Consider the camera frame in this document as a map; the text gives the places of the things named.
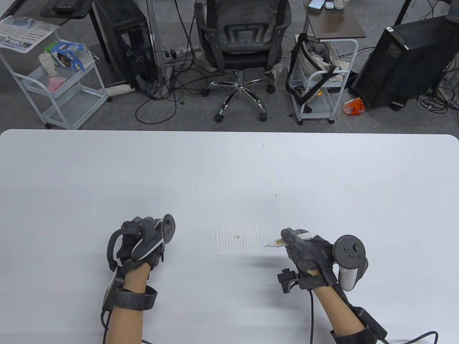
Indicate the person's right hand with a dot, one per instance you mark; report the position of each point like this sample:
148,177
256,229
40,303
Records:
308,251

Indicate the person's left hand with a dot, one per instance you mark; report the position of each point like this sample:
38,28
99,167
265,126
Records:
156,256

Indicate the white correction pen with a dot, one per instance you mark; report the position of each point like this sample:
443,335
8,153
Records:
278,243

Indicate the white lined paper with text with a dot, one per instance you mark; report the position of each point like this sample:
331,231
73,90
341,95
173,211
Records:
247,240

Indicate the grey white hand controller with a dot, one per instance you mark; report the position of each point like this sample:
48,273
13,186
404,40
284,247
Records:
348,249
168,227

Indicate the white narrow cart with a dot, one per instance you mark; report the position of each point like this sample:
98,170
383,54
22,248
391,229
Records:
315,107

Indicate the orange plastic bag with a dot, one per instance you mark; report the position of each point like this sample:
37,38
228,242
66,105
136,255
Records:
355,106

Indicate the white paper roll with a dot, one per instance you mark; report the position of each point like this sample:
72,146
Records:
118,89

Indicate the white three-tier cart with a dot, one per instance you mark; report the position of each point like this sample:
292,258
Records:
71,107

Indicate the pink packet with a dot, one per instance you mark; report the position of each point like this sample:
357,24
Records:
55,84

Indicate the white power strip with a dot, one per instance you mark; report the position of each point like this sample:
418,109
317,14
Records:
166,54

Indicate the black mesh office chair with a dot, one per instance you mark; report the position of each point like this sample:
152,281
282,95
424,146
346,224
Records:
244,59

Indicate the black mesh computer tower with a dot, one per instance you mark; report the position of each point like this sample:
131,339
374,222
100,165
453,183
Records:
401,61

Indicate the blue printed box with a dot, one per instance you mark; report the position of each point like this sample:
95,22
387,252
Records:
68,57

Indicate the white paper cup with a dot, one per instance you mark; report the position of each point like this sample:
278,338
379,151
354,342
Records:
47,64

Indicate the black open computer tower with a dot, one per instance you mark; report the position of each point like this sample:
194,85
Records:
122,36

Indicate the brown side table top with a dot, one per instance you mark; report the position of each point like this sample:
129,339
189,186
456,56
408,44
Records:
337,25

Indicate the white metal desk leg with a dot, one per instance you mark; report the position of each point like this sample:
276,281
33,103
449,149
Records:
152,21

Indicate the light blue tissue pack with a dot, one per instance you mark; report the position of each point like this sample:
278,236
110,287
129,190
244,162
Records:
316,5

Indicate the black metal pole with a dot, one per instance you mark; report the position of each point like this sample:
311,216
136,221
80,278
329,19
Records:
402,12

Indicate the black keyboard tray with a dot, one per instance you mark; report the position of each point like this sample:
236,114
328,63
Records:
84,9

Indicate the folded newspaper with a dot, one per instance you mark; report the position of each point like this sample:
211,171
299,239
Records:
21,34

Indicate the black keyboard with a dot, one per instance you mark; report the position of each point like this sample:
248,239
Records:
64,5

